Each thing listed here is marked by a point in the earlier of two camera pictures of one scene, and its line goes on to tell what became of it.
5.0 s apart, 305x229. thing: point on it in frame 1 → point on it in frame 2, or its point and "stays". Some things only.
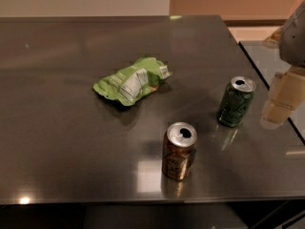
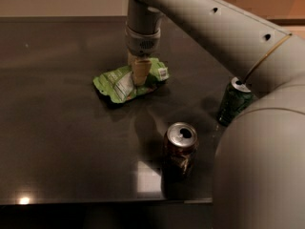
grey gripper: (294, 41) → (142, 44)
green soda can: (235, 100) stays
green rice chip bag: (130, 85) stays
